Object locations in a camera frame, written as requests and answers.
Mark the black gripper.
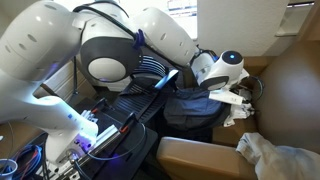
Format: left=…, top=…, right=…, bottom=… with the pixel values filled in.
left=234, top=83, right=250, bottom=96

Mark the grey backpack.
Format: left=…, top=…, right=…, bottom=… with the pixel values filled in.
left=163, top=87, right=233, bottom=131

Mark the black slatted office chair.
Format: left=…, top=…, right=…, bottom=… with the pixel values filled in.
left=118, top=54, right=180, bottom=124

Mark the white crumpled cloth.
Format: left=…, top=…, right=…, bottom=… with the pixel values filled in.
left=223, top=88, right=256, bottom=128

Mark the tan leather armchair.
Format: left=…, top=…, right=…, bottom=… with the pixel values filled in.
left=156, top=39, right=320, bottom=180

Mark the light grey garment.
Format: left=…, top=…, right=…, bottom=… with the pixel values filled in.
left=235, top=132, right=320, bottom=180

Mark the white window blind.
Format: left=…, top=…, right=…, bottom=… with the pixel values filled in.
left=275, top=1, right=316, bottom=38

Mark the black clamp with red tip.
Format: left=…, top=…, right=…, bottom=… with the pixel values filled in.
left=119, top=111, right=138, bottom=134
left=90, top=97, right=110, bottom=115

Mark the black robot table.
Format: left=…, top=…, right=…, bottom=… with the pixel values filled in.
left=73, top=96, right=159, bottom=180

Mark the beige filing cabinet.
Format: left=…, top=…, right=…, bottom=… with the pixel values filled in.
left=33, top=59, right=98, bottom=108

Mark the white cup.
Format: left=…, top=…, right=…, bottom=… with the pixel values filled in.
left=0, top=158, right=18, bottom=180

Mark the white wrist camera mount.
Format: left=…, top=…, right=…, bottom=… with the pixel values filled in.
left=208, top=89, right=245, bottom=107

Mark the thin grey cable loop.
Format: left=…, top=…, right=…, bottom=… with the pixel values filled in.
left=84, top=122, right=148, bottom=162

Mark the aluminium mounting rail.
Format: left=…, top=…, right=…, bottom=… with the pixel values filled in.
left=53, top=109, right=123, bottom=180

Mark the blue and red cable bundle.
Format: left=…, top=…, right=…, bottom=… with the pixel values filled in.
left=8, top=141, right=46, bottom=180

